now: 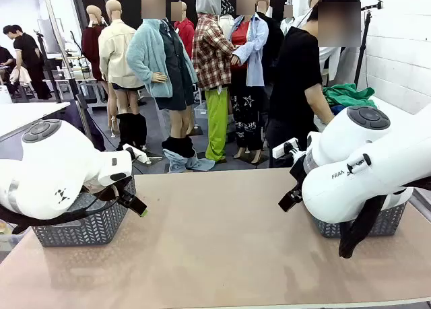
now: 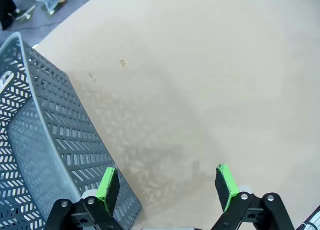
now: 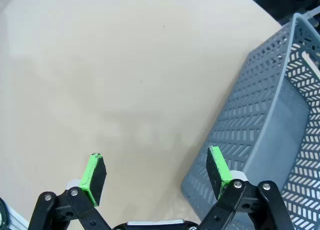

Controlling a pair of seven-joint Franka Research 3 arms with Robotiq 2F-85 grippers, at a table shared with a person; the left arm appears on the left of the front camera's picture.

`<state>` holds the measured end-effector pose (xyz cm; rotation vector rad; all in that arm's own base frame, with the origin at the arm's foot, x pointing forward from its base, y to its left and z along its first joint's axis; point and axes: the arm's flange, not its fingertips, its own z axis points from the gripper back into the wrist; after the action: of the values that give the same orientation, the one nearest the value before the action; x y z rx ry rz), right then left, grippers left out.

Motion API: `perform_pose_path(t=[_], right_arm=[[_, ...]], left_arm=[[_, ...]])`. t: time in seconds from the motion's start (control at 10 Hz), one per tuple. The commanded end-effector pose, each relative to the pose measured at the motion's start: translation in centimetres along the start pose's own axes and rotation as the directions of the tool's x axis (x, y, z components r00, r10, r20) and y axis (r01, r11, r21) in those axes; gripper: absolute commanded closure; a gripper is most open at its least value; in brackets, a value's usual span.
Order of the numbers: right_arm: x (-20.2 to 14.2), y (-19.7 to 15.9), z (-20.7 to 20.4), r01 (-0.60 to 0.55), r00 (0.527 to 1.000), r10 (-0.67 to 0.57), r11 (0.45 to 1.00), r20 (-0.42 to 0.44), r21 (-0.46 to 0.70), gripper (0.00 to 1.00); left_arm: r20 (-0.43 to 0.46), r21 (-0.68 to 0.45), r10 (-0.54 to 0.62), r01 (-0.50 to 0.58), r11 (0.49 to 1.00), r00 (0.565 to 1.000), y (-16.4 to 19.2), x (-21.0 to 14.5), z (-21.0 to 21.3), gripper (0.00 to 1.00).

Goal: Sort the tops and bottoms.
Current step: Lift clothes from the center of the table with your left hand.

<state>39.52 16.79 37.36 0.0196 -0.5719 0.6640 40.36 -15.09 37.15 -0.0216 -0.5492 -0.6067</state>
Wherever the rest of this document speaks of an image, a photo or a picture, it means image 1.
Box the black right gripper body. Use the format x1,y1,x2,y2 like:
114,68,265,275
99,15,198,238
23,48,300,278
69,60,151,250
288,155,308,193

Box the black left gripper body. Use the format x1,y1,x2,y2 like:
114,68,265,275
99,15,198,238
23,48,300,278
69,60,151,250
115,176,137,206

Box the green cloth garment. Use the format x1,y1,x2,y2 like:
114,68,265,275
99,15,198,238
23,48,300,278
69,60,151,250
322,82,378,110

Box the person's right forearm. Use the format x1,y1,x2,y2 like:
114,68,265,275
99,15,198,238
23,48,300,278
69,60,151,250
304,83,335,125

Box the grey plastic lattice basket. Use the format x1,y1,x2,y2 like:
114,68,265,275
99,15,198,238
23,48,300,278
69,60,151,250
311,187,409,239
32,176,137,248

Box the black dropped trousers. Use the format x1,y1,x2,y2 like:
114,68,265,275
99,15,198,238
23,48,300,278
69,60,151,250
116,112,148,151
161,135,197,159

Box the light blue dropped jeans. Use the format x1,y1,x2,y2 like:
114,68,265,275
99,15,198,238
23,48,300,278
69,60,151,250
163,149,216,174

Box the person in black t-shirt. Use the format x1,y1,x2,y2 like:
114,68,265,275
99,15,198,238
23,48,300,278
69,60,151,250
267,0,363,169

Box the small clear storage bin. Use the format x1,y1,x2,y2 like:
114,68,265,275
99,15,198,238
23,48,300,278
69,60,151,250
193,102,208,125

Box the chrome pole light stand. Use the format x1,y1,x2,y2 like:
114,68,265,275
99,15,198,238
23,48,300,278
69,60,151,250
42,0,98,145

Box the background workbench with equipment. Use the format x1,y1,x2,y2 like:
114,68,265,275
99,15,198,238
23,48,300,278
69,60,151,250
43,51,108,108

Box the white side table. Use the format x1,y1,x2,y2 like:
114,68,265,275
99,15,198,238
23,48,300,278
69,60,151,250
0,102,71,142

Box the mannequin in light blue shirt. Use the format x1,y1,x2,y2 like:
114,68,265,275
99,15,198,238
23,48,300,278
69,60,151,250
228,0,270,164

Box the mannequin in cream jacket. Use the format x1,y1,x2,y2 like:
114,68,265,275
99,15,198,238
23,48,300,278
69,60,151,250
98,0,148,128

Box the mannequin in black jacket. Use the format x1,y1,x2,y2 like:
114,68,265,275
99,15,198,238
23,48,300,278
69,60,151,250
255,0,286,88

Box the black tripod with crossbar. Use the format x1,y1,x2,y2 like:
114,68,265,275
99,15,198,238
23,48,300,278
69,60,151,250
353,0,385,88

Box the black tripod stand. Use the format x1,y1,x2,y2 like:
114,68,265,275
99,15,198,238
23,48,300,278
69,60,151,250
33,29,63,104

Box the mannequin in maroon top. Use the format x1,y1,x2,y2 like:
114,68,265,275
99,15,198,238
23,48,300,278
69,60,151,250
80,5,106,83

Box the beige held cloth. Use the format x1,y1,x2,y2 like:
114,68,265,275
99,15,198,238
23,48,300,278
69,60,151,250
9,67,32,88

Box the small mannequin in white top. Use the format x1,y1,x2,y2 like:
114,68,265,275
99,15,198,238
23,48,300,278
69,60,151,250
280,4,297,36

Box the standing man in black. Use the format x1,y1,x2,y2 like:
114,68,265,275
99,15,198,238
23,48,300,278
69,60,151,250
2,24,52,100

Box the mannequin in red shirt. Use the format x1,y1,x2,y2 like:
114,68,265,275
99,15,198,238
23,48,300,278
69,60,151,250
170,1,196,59

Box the seated person in black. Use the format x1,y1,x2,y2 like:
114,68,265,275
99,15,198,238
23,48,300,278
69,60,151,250
0,46,16,84

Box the mannequin with bucket hat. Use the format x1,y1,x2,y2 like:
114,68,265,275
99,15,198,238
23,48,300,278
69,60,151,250
218,0,236,40

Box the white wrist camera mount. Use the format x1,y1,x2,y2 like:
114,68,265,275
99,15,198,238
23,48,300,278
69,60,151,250
271,137,300,158
122,143,152,164

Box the black right arm cable sleeve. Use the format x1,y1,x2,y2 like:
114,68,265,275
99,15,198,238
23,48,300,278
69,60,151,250
338,177,431,259

